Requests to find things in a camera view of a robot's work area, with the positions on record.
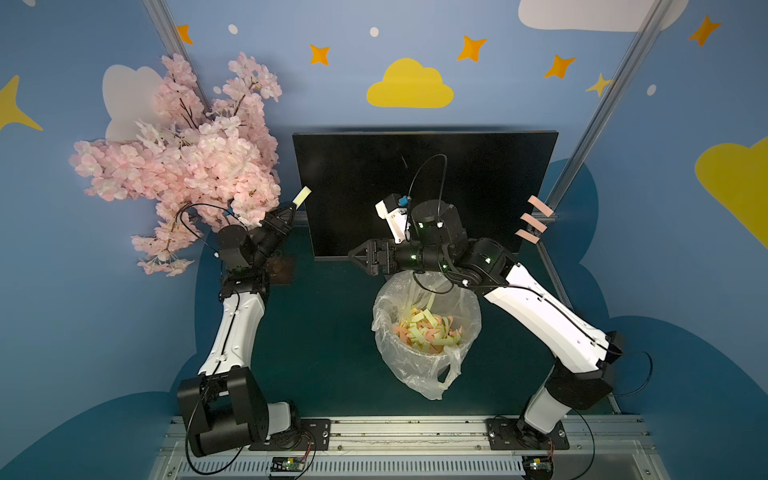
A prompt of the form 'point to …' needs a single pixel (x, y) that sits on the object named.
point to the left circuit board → (287, 464)
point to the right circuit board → (538, 467)
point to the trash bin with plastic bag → (424, 373)
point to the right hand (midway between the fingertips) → (364, 251)
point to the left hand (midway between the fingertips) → (295, 201)
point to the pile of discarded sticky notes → (422, 329)
